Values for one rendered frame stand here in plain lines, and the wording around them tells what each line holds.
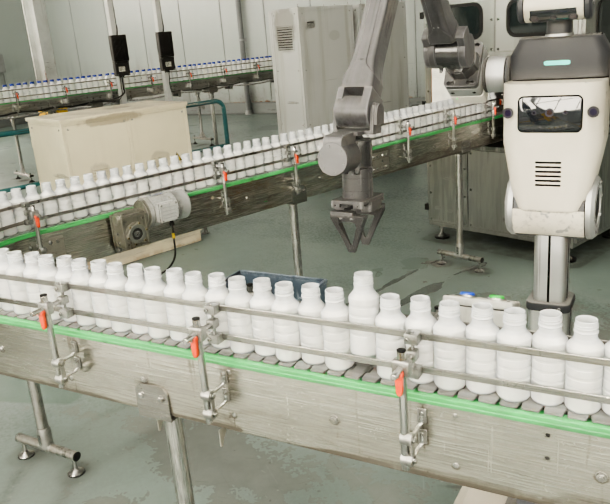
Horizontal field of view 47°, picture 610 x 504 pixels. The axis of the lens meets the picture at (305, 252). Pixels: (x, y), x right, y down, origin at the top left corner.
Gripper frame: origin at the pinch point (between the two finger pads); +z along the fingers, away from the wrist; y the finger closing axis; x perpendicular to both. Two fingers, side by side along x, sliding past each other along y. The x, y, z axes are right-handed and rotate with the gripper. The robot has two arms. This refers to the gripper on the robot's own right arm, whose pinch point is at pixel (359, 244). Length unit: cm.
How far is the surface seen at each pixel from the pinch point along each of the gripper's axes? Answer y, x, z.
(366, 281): -0.1, 1.3, 7.3
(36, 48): -695, -872, -89
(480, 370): 1.2, 23.8, 21.2
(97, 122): -272, -336, -3
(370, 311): 0.6, 2.3, 13.0
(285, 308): 1.7, -15.9, 14.3
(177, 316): 0.8, -45.0, 20.2
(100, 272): 0, -68, 12
